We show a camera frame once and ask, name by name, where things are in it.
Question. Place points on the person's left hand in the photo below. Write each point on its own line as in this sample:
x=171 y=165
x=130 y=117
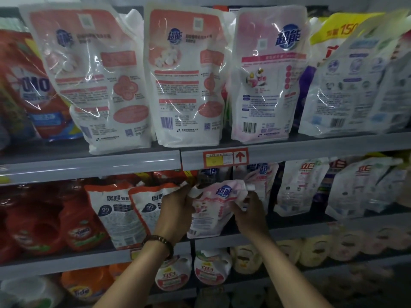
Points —
x=174 y=215

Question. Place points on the person's right hand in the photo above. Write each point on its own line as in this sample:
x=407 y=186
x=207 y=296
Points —
x=252 y=218

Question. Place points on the grey metal shelf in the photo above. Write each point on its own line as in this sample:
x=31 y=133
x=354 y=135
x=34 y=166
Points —
x=77 y=164

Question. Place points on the purple yellow Liby pouches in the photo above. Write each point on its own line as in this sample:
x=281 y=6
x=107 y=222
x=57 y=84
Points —
x=327 y=35

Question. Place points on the person's right forearm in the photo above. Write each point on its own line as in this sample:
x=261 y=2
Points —
x=286 y=276

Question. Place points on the person's left forearm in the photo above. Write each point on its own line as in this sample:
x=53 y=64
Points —
x=138 y=279

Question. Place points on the row of red detergent bottles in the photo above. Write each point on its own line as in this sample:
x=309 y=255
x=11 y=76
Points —
x=38 y=224

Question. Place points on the red-framed price tag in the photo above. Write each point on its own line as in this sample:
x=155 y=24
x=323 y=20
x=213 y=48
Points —
x=226 y=158
x=136 y=253

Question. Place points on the white green-label bottle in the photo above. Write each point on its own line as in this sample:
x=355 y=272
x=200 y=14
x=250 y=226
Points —
x=173 y=274

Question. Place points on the white pink-label bottle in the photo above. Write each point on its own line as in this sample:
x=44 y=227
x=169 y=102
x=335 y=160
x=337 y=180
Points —
x=213 y=267

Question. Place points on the row of pale yellow bottles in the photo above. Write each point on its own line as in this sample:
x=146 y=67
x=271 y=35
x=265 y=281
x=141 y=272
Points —
x=321 y=243

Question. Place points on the row of pale round packs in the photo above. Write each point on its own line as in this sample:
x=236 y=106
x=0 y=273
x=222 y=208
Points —
x=334 y=285

